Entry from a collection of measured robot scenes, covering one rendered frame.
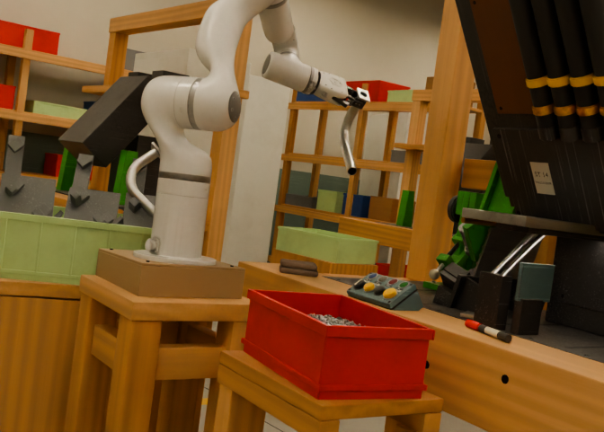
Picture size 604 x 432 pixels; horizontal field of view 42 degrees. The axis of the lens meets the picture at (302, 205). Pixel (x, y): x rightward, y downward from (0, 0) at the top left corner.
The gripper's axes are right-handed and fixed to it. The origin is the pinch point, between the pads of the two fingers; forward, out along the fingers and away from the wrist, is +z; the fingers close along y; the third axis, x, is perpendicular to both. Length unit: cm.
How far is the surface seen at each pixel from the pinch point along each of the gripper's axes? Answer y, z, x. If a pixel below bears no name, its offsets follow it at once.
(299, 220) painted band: 548, 269, 499
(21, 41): 464, -117, 327
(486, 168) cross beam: -25.5, 36.4, -8.1
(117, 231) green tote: -52, -61, 34
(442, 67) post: 1.4, 19.0, -20.2
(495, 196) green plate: -78, 6, -33
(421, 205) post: -24.9, 26.5, 12.9
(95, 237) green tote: -53, -66, 37
